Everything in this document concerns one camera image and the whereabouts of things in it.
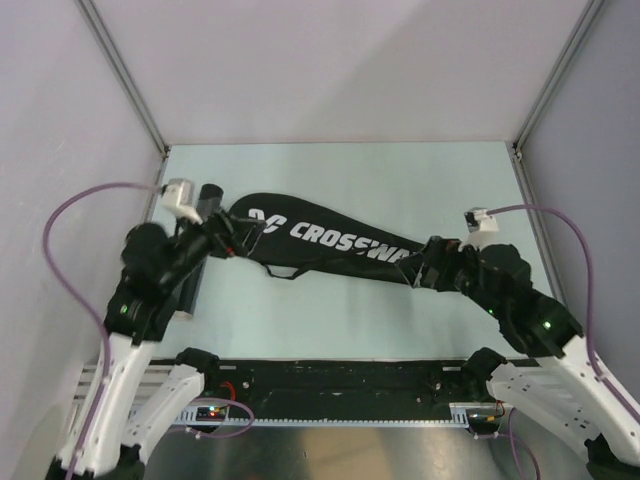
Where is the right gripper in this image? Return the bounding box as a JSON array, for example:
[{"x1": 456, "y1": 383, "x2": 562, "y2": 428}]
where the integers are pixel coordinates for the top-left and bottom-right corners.
[{"x1": 395, "y1": 235, "x2": 506, "y2": 319}]

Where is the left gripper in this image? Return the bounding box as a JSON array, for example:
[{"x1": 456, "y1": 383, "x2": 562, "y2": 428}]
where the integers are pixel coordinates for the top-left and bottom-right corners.
[{"x1": 160, "y1": 204, "x2": 266, "y2": 290}]

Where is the black racket bag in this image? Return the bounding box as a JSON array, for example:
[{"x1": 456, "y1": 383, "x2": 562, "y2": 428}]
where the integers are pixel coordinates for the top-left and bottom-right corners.
[{"x1": 230, "y1": 193, "x2": 423, "y2": 284}]

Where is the black shuttlecock tube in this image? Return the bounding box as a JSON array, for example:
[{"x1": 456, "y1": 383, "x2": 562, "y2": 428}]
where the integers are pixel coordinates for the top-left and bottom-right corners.
[{"x1": 176, "y1": 183, "x2": 224, "y2": 319}]

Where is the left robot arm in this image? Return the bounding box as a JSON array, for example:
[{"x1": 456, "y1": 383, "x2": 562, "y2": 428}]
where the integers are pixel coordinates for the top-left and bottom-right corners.
[{"x1": 46, "y1": 210, "x2": 264, "y2": 479}]

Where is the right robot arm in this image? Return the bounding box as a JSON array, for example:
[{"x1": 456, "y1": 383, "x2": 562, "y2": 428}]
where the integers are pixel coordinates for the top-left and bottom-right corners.
[{"x1": 396, "y1": 237, "x2": 639, "y2": 479}]

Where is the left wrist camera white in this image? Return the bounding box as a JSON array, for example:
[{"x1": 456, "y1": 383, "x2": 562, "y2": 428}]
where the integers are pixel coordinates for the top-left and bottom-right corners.
[{"x1": 160, "y1": 178, "x2": 203, "y2": 224}]

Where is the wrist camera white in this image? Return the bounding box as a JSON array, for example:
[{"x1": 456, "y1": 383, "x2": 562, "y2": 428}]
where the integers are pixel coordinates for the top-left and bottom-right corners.
[
  {"x1": 160, "y1": 178, "x2": 203, "y2": 224},
  {"x1": 461, "y1": 207, "x2": 499, "y2": 250}
]

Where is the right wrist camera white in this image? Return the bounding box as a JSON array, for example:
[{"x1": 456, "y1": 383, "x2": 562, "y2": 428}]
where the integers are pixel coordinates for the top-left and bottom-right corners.
[{"x1": 461, "y1": 207, "x2": 499, "y2": 250}]

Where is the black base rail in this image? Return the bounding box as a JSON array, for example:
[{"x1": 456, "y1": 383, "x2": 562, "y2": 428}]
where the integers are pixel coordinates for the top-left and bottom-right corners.
[{"x1": 203, "y1": 359, "x2": 495, "y2": 420}]

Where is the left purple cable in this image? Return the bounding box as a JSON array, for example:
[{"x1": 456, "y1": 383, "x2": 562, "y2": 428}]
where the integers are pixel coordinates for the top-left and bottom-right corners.
[{"x1": 43, "y1": 182, "x2": 169, "y2": 471}]

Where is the purple cable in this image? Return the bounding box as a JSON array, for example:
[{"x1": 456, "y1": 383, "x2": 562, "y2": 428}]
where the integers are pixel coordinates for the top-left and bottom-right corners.
[
  {"x1": 487, "y1": 203, "x2": 640, "y2": 416},
  {"x1": 43, "y1": 182, "x2": 169, "y2": 471}
]

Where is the grey cable duct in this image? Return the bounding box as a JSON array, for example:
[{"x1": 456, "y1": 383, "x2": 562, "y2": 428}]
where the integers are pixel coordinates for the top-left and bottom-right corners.
[{"x1": 171, "y1": 404, "x2": 506, "y2": 430}]

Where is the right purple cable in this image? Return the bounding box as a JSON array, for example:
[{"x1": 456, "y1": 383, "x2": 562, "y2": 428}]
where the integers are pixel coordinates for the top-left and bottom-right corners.
[{"x1": 487, "y1": 203, "x2": 640, "y2": 416}]

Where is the left aluminium frame post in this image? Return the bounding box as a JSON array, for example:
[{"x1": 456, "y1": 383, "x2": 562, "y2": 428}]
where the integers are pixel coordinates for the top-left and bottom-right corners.
[{"x1": 74, "y1": 0, "x2": 170, "y2": 160}]

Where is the aluminium frame post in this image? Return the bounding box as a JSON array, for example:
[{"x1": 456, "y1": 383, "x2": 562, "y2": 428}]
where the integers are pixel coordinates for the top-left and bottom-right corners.
[
  {"x1": 511, "y1": 0, "x2": 611, "y2": 160},
  {"x1": 74, "y1": 0, "x2": 170, "y2": 160}
]

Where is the right aluminium frame post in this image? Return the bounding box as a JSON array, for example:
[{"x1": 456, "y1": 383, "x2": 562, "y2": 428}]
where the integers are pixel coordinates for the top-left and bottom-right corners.
[{"x1": 511, "y1": 0, "x2": 611, "y2": 160}]

